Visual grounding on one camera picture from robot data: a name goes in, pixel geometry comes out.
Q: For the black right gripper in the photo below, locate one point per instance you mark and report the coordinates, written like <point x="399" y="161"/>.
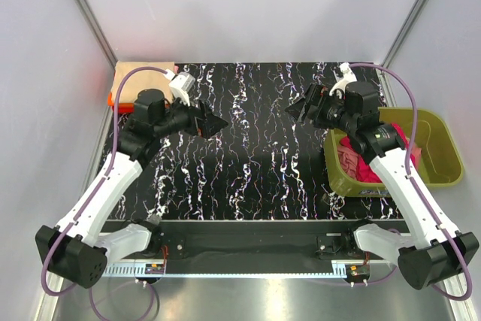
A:
<point x="310" y="102"/>

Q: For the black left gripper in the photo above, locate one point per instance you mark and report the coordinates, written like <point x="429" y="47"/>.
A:
<point x="201" y="120"/>

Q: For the beige t shirt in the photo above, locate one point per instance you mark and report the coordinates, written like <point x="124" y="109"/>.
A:
<point x="146" y="79"/>

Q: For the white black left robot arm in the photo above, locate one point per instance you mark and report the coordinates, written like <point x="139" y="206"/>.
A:
<point x="74" y="248"/>

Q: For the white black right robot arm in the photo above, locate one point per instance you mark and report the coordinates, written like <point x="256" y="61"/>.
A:
<point x="435" y="249"/>

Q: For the crumpled dusty pink t shirt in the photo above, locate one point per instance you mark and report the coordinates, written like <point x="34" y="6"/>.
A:
<point x="352" y="164"/>

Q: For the folded orange t shirt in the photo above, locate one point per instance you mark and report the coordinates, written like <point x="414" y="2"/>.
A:
<point x="122" y="108"/>

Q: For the crumpled magenta t shirt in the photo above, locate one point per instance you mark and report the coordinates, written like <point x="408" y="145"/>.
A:
<point x="376" y="140"/>

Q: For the olive green plastic bin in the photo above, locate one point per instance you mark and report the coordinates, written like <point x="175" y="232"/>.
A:
<point x="440" y="164"/>

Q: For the left power connector board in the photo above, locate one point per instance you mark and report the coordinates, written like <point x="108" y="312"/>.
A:
<point x="155" y="268"/>

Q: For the power connector board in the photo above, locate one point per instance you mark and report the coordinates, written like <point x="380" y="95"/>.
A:
<point x="358" y="270"/>
<point x="155" y="268"/>

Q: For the right power connector board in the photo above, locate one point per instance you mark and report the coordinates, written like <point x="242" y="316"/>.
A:
<point x="358" y="270"/>

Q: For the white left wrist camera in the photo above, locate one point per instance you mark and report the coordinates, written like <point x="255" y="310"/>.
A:
<point x="180" y="85"/>

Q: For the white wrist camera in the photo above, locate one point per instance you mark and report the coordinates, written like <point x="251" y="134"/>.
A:
<point x="347" y="77"/>
<point x="180" y="85"/>

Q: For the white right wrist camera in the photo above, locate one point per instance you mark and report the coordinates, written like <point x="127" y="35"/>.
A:
<point x="347" y="77"/>

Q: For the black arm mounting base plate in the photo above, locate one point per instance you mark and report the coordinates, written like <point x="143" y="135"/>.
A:
<point x="187" y="238"/>

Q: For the aluminium frame post left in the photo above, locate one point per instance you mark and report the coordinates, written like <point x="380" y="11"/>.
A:
<point x="97" y="31"/>

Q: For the aluminium frame post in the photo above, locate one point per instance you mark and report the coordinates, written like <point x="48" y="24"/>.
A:
<point x="406" y="28"/>
<point x="97" y="31"/>

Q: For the aluminium front rail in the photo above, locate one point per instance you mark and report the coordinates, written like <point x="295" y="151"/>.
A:
<point x="216" y="265"/>

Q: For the aluminium frame post right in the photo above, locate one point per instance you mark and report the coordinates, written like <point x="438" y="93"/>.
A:
<point x="406" y="28"/>

